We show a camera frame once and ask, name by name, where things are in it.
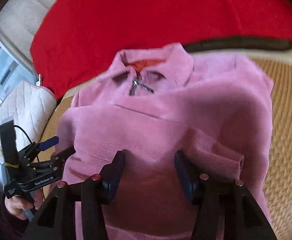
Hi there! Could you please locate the beige padded headboard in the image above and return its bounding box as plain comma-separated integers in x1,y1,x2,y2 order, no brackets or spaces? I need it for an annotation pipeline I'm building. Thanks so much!
0,0,56,71

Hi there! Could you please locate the pink corduroy jacket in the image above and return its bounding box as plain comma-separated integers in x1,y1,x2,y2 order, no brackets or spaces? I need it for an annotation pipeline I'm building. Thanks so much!
56,43,273,239

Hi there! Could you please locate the person's left hand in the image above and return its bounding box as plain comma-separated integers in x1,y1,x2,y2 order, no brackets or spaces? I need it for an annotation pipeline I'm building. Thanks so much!
4,190,44,220

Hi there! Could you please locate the woven bamboo bed mat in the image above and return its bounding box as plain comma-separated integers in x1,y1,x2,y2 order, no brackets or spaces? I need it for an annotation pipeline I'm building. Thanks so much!
37,59,292,240

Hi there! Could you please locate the red blanket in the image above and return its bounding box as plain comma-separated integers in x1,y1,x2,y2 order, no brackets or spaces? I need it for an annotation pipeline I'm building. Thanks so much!
30,0,292,98

